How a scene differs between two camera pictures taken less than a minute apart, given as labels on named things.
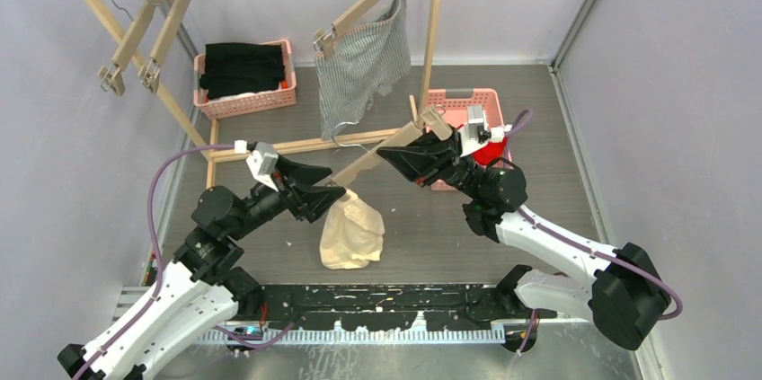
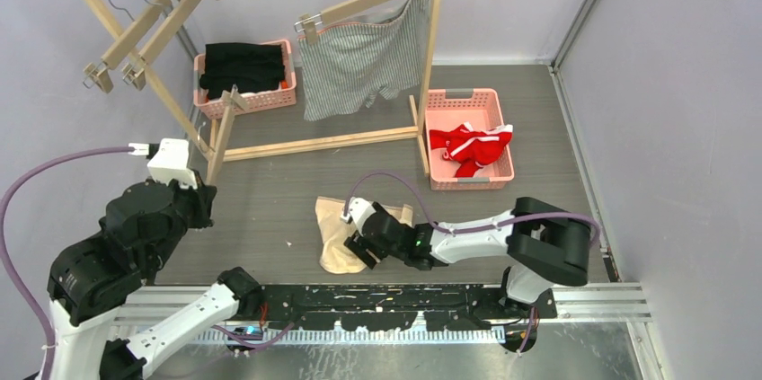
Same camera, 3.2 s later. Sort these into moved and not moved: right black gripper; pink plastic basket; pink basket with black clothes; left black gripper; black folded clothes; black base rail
Moved: right black gripper; left black gripper
Not moved: pink basket with black clothes; black folded clothes; black base rail; pink plastic basket
